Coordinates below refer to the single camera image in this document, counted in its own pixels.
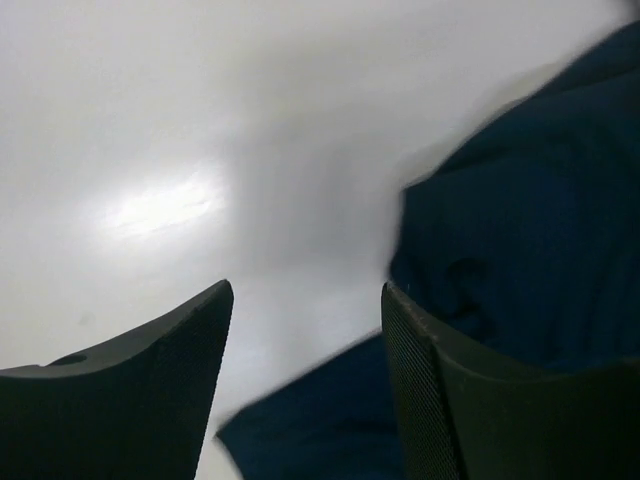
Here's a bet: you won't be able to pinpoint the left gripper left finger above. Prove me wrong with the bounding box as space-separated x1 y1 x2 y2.
1 280 233 479

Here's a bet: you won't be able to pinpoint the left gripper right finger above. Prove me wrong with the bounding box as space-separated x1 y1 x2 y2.
381 284 639 480

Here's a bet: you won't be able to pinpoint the navy blue shorts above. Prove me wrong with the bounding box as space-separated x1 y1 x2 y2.
218 22 639 479

